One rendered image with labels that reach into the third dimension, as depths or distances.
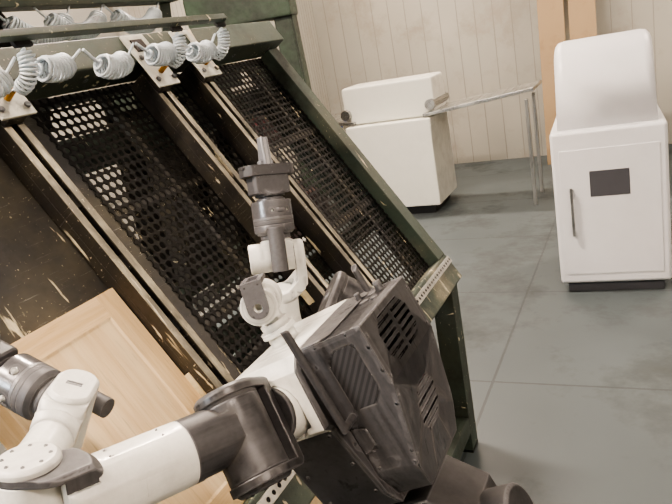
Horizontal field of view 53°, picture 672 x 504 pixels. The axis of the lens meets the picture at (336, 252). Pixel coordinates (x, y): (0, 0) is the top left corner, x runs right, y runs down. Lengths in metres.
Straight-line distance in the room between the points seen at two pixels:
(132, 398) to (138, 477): 0.65
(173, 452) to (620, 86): 3.87
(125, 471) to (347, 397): 0.35
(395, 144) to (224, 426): 5.99
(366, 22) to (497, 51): 1.76
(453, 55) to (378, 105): 2.29
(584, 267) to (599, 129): 0.88
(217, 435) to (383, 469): 0.29
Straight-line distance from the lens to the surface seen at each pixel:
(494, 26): 8.88
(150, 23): 2.01
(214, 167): 2.07
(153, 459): 0.91
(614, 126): 4.36
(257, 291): 1.10
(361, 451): 1.09
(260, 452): 0.96
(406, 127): 6.75
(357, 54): 9.40
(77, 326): 1.56
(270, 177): 1.45
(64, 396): 1.08
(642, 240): 4.52
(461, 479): 1.22
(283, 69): 2.83
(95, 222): 1.67
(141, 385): 1.56
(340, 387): 1.04
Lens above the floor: 1.81
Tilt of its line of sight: 17 degrees down
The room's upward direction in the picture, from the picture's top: 11 degrees counter-clockwise
